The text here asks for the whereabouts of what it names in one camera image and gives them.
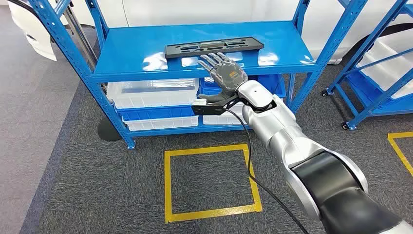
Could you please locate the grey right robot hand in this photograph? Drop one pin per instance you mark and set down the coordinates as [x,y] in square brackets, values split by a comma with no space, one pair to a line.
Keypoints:
[230,76]

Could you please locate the black plastic mounting plate part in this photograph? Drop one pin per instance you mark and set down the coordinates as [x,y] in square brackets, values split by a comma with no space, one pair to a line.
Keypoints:
[251,42]

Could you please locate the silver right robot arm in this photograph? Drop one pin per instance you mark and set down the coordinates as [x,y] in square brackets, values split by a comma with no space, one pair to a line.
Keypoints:
[284,129]

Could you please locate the blue metal shelf rack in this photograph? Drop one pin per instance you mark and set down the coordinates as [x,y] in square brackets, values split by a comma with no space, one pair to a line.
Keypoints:
[135,48]

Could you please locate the blue shelf rack on casters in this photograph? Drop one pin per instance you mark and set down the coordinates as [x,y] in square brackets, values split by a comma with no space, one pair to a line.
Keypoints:
[371,106]

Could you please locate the white car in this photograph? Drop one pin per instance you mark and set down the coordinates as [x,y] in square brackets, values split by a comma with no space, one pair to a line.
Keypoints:
[193,13]

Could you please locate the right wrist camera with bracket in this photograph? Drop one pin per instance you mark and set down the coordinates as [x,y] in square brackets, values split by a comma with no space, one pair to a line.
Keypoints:
[199,102]

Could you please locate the chrome stanchion post, black base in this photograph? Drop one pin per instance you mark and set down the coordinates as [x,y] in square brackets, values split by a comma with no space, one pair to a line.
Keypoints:
[109,132]

